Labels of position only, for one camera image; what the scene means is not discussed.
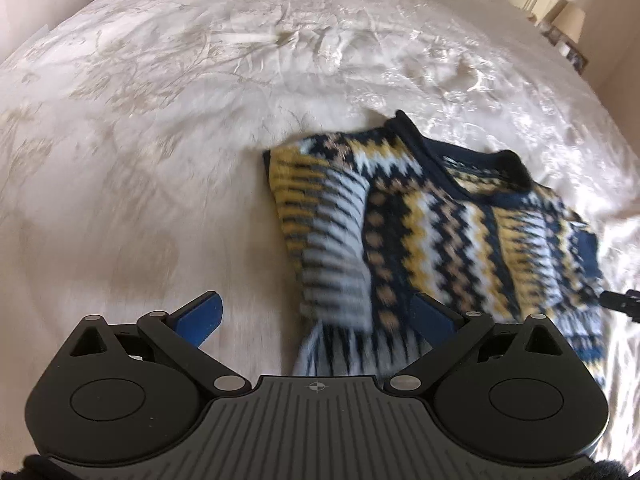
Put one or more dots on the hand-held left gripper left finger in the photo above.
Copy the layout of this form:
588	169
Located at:
199	317

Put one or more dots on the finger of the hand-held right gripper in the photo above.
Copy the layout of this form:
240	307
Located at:
622	304

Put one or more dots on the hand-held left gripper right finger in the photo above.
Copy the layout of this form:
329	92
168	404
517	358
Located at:
430	320

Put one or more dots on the navy yellow patterned knit sweater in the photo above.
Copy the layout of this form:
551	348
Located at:
425	220

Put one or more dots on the cream shade table lamp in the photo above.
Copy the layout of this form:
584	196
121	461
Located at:
570	20

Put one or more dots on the dark photo frame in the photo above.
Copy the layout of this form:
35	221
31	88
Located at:
578	61

